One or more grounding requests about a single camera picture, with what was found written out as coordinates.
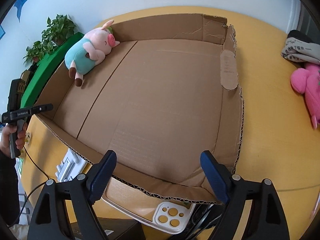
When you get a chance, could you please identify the green covered side table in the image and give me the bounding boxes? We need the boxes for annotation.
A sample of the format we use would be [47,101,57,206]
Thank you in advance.
[21,32,84,108]

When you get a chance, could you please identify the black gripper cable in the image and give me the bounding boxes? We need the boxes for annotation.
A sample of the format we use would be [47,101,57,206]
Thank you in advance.
[7,146,51,228]

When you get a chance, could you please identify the white folding phone stand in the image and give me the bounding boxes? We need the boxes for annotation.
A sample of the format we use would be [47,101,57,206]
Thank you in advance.
[55,148,87,182]

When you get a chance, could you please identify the pink strawberry plush toy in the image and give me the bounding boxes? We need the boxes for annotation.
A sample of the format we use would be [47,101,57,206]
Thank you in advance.
[290,62,320,129]

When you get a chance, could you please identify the grey folded cloth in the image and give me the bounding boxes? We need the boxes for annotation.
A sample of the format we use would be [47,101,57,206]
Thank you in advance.
[281,30,320,65]

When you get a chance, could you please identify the brown cardboard box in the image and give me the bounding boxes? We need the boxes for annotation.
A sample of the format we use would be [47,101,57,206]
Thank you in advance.
[37,14,244,203]

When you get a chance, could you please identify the operator left hand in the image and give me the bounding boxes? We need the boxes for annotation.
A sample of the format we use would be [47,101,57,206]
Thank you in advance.
[1,123,28,158]

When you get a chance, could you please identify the black product box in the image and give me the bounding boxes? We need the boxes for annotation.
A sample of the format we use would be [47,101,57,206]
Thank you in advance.
[98,218,146,240]

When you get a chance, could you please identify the clear phone case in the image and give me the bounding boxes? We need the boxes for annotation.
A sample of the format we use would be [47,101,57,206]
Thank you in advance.
[103,178,196,235]

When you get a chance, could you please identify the pink pig plush toy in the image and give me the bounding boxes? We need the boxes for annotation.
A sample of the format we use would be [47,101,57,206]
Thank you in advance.
[65,20,120,87]

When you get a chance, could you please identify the potted green plant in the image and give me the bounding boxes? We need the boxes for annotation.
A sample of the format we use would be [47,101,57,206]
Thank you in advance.
[42,14,75,54]
[24,41,47,63]

